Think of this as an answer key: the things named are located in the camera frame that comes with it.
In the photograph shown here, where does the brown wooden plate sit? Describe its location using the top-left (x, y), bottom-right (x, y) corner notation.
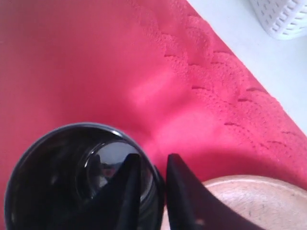
top-left (163, 174), bottom-right (307, 230)

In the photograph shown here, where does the white perforated plastic basket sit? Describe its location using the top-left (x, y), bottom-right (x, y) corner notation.
top-left (250, 0), bottom-right (307, 40)

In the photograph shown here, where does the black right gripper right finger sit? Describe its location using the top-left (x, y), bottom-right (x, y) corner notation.
top-left (165, 153), bottom-right (261, 230)

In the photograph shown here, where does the red scalloped table cloth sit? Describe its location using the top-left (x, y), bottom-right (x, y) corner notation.
top-left (0, 0), bottom-right (307, 230)

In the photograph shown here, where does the stainless steel cup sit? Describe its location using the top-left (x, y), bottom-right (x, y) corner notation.
top-left (4, 123), bottom-right (164, 230)

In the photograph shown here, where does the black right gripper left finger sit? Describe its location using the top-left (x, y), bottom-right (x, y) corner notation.
top-left (71, 154), bottom-right (141, 230)

